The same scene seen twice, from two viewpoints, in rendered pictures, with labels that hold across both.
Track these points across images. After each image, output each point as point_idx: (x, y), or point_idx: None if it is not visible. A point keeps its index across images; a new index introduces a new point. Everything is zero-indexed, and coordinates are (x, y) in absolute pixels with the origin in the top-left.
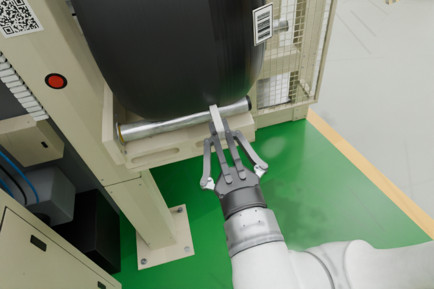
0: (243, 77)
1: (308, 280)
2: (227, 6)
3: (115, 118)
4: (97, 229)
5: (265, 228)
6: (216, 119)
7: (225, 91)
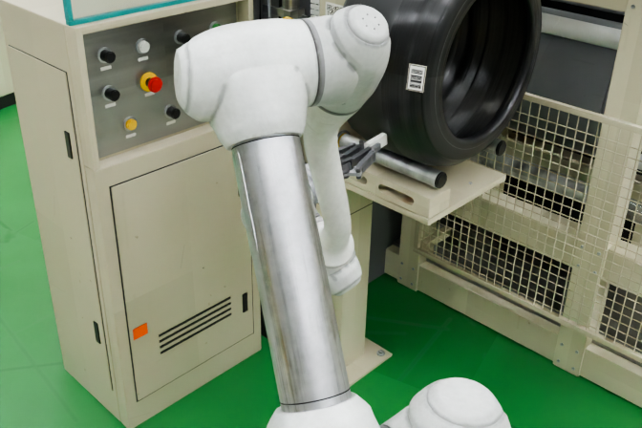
0: (398, 114)
1: None
2: (395, 52)
3: (350, 127)
4: None
5: (310, 174)
6: (373, 139)
7: (387, 119)
